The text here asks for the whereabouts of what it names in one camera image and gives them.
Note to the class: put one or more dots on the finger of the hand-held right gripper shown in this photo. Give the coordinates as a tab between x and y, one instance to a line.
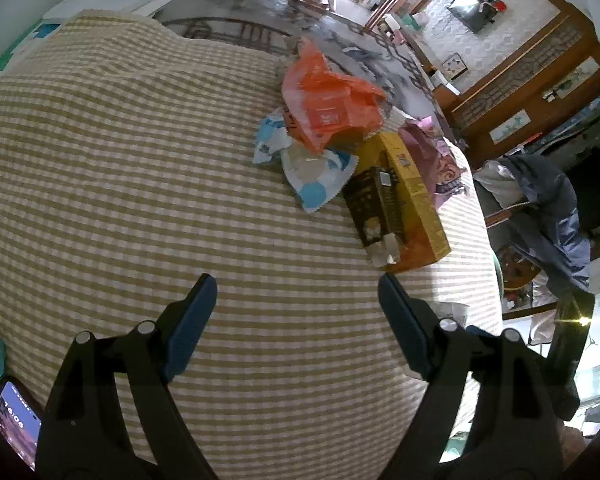
540	367
482	333

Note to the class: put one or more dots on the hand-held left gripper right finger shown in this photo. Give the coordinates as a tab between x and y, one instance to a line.
405	325

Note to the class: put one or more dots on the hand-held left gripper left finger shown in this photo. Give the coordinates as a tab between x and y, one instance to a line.
192	320

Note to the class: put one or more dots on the black white printed wrapper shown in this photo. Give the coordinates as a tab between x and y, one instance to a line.
450	312

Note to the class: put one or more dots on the red basin with green rim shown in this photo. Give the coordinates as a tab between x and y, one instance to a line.
498	280

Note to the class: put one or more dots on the yellow cardboard box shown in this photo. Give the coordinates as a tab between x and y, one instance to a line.
422	220

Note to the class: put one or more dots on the black drink carton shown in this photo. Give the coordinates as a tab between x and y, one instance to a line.
375	205

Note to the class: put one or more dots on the pink snack wrapper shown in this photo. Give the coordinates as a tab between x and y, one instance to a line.
430	160

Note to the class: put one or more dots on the blue dotted white wrapper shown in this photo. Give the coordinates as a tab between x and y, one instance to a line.
315	180

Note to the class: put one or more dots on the pale blue white wrapper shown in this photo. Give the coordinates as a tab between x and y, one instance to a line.
272	137

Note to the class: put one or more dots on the orange plastic bag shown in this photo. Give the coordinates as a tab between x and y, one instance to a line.
320	105

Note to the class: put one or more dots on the white garment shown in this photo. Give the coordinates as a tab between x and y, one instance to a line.
545	310

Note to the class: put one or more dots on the carved wooden chair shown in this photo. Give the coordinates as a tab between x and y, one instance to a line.
519	270

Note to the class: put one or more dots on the navy jacket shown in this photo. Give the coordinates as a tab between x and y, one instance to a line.
555	220

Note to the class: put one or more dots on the beige checked table cloth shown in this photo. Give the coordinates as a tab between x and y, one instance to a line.
130	185

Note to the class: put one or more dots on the smartphone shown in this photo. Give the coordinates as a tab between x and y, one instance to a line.
15	425

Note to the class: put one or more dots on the small framed flower painting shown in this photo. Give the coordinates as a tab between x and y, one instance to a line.
509	126

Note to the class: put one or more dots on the tall framed flower painting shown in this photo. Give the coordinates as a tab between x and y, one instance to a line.
572	80

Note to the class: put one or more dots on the grey patterned table cover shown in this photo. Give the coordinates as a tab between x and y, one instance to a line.
360	60

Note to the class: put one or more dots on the teal floor mat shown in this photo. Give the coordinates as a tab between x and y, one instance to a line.
25	42

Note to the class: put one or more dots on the wall television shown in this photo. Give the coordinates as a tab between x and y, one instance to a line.
470	10

